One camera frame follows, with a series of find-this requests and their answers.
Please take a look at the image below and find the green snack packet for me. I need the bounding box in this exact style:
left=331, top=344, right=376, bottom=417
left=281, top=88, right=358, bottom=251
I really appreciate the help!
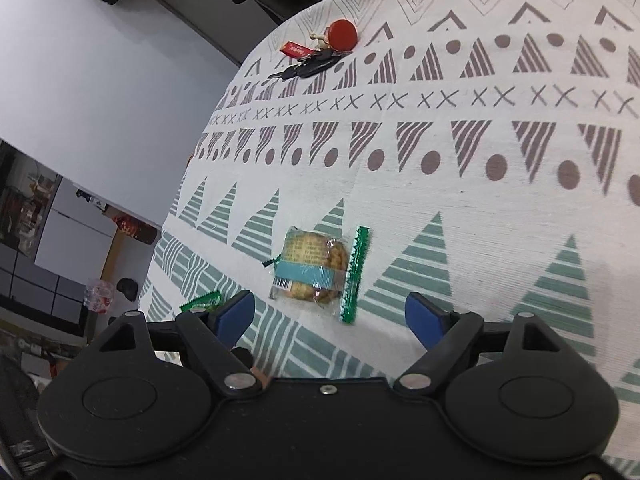
left=180, top=290, right=222, bottom=312

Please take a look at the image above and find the round cookie packet teal band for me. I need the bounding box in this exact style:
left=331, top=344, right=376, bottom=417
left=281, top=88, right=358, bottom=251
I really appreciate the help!
left=262, top=226, right=371, bottom=325

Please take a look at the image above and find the right black slipper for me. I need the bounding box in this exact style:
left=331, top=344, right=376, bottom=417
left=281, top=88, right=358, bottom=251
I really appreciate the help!
left=116, top=278, right=139, bottom=302

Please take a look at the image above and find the water bottle pack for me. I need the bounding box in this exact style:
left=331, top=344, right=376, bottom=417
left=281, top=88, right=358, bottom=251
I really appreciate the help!
left=84, top=278, right=115, bottom=314

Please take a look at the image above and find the dark soda bottle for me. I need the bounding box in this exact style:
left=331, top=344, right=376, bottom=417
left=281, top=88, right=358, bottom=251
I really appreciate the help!
left=113, top=214, right=157, bottom=245

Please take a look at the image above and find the kitchen cabinet shelf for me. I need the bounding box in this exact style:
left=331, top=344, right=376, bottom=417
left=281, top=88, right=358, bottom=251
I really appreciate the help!
left=1, top=142, right=116, bottom=337

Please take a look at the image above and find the patterned bed blanket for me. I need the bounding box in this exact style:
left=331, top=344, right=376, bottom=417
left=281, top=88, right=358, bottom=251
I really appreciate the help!
left=140, top=0, right=639, bottom=479

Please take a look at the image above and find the grey door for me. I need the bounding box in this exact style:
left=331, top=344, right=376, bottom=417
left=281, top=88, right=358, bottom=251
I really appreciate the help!
left=156, top=0, right=309, bottom=65

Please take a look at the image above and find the red keychain with keys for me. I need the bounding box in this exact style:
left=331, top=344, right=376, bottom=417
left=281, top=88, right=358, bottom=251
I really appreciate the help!
left=269, top=18, right=359, bottom=80

